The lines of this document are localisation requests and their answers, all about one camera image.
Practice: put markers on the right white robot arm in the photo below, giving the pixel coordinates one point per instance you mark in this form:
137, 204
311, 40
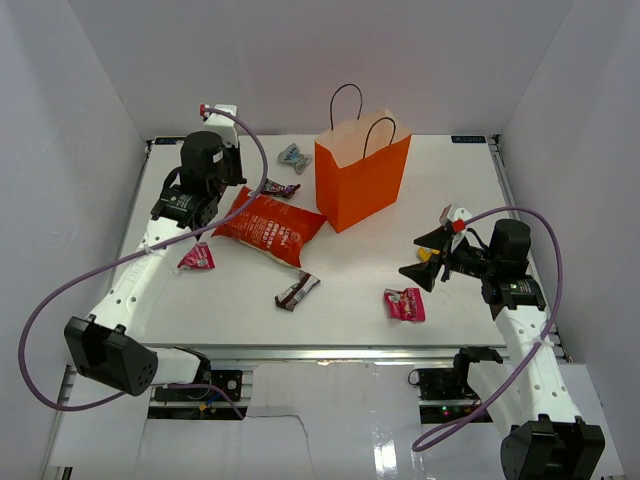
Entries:
544, 435

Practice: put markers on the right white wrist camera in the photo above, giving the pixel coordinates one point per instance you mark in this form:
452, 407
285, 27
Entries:
456, 216

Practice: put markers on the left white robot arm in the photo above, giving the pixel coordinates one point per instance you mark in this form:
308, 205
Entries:
106, 346

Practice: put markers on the aluminium table frame rail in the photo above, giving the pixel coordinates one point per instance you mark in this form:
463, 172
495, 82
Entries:
411, 354

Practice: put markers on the brown chocolate bar wrapper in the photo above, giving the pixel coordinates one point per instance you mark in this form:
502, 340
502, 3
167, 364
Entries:
290, 298

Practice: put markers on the dark purple candy wrapper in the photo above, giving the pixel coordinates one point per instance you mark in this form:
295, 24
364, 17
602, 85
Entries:
275, 189

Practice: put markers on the silver blue snack packet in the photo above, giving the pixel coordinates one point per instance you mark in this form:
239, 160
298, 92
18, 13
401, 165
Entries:
293, 157

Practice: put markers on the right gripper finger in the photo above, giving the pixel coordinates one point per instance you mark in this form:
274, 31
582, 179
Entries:
424, 274
434, 240

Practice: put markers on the yellow snack packet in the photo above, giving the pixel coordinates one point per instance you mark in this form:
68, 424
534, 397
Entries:
425, 253

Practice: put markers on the large red chips bag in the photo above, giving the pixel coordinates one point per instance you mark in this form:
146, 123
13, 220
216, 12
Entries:
274, 227

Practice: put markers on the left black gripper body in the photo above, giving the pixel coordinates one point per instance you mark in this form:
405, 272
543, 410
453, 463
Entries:
231, 172

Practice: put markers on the orange paper bag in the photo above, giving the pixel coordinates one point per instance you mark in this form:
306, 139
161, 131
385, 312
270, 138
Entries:
359, 166

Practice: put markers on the small pink snack packet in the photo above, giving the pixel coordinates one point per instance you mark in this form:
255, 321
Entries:
199, 257

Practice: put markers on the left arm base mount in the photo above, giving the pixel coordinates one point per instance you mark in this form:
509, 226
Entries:
229, 381

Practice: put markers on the pink candy packet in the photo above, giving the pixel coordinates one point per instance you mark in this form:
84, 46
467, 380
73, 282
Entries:
405, 305

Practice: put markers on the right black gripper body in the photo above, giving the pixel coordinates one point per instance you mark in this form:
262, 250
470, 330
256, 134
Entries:
466, 258

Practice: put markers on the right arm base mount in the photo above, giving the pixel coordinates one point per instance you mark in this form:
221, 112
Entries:
438, 386

